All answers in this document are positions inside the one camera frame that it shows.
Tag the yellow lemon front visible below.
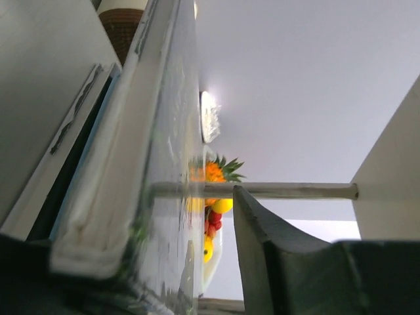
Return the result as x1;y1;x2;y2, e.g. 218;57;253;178
203;234;214;263

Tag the toy pineapple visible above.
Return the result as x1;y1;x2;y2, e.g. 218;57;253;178
190;152;247;207

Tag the white two-tier shelf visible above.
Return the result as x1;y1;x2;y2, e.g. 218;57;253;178
0;0;420;243

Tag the light blue book with swan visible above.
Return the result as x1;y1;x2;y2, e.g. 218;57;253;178
25;64;121;242

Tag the yellow lemon top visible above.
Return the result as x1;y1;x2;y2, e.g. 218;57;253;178
211;199;233;215

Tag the dark brown bowl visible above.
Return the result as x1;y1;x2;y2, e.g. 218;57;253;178
97;0;148;66

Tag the white plastic basket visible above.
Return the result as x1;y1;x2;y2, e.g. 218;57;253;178
199;228;223;295

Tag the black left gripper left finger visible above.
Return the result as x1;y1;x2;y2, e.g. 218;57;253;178
1;235;132;314

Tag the yellow lemon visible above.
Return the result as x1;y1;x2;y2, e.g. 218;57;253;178
211;199;233;215
203;234;214;263

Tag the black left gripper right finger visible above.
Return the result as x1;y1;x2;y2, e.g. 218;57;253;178
233;186;419;314

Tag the red strawberries pile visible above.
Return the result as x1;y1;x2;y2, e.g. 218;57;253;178
205;209;222;239

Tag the Alice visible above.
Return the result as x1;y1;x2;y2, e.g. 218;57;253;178
50;1;204;314

